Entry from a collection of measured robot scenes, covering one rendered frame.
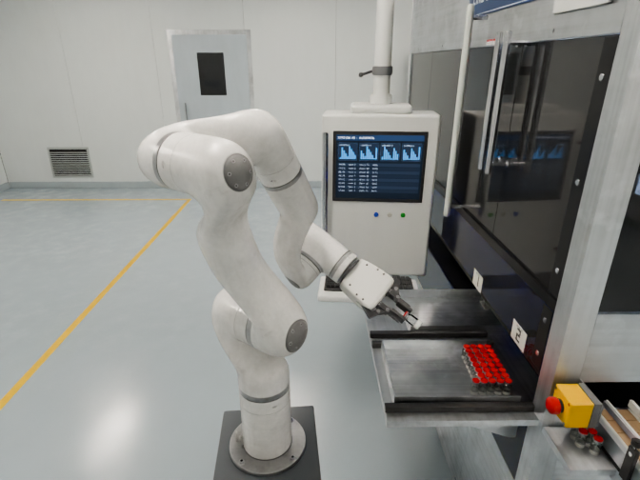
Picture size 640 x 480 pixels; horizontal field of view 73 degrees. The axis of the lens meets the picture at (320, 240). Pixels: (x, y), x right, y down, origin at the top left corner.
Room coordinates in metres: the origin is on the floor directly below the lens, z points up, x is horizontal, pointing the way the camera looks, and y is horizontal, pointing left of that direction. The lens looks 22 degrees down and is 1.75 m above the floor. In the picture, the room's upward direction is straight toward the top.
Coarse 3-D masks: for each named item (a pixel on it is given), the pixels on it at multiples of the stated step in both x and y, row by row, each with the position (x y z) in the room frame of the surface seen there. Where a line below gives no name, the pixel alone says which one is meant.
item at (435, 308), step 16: (416, 304) 1.46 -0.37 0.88; (432, 304) 1.46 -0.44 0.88; (448, 304) 1.46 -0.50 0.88; (464, 304) 1.46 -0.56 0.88; (480, 304) 1.46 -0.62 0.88; (432, 320) 1.35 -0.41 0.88; (448, 320) 1.35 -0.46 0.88; (464, 320) 1.35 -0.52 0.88; (480, 320) 1.35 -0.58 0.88; (496, 320) 1.35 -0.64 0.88
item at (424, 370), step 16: (384, 352) 1.12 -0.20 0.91; (400, 352) 1.16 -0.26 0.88; (416, 352) 1.16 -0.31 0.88; (432, 352) 1.16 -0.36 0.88; (448, 352) 1.16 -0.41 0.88; (400, 368) 1.08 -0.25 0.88; (416, 368) 1.08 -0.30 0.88; (432, 368) 1.08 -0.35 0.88; (448, 368) 1.08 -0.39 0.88; (464, 368) 1.08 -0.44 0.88; (400, 384) 1.01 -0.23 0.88; (416, 384) 1.01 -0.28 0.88; (432, 384) 1.01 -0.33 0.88; (448, 384) 1.01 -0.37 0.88; (464, 384) 1.01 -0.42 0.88; (400, 400) 0.92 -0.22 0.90; (416, 400) 0.92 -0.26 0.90; (432, 400) 0.92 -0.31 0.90; (448, 400) 0.92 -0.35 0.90; (464, 400) 0.92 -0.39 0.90; (480, 400) 0.92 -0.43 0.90; (496, 400) 0.92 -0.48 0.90; (512, 400) 0.92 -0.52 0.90
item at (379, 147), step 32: (352, 128) 1.88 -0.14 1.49; (384, 128) 1.87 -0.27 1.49; (416, 128) 1.86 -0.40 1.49; (352, 160) 1.88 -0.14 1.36; (384, 160) 1.87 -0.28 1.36; (416, 160) 1.85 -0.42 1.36; (352, 192) 1.88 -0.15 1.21; (384, 192) 1.87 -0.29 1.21; (416, 192) 1.85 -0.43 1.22; (352, 224) 1.88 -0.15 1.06; (384, 224) 1.87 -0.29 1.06; (416, 224) 1.86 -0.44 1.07; (384, 256) 1.87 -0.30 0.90; (416, 256) 1.86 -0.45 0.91
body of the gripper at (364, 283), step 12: (360, 264) 0.95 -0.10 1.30; (348, 276) 0.93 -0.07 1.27; (360, 276) 0.93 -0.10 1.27; (372, 276) 0.93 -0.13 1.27; (384, 276) 0.93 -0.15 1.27; (348, 288) 0.91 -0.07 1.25; (360, 288) 0.91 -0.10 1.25; (372, 288) 0.91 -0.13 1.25; (384, 288) 0.91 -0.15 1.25; (360, 300) 0.89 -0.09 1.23; (372, 300) 0.89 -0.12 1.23
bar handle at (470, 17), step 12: (468, 12) 1.64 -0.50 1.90; (468, 24) 1.63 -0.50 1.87; (468, 36) 1.63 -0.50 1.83; (468, 48) 1.63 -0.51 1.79; (468, 60) 1.64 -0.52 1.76; (456, 108) 1.64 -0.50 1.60; (456, 120) 1.63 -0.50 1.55; (456, 132) 1.63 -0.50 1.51; (456, 144) 1.63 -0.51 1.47; (456, 156) 1.64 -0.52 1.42
